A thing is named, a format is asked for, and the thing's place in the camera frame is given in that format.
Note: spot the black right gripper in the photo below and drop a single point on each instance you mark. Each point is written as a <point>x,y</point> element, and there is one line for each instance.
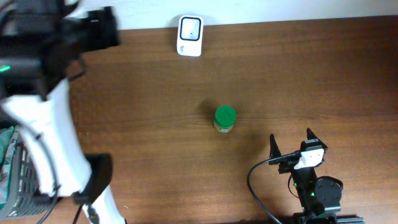
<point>288,166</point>

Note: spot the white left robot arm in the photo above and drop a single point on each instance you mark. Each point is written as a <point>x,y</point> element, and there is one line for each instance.
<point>41,48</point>

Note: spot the grey plastic basket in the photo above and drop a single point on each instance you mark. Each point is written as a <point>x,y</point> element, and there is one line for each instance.
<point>20,193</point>

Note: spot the white barcode scanner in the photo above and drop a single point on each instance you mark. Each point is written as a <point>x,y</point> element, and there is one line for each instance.
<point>190,36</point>

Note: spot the green lid jar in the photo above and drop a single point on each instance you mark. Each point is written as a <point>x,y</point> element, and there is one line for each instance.
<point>225,118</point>

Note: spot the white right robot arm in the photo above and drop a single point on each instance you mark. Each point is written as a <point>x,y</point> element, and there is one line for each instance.
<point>319,195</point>

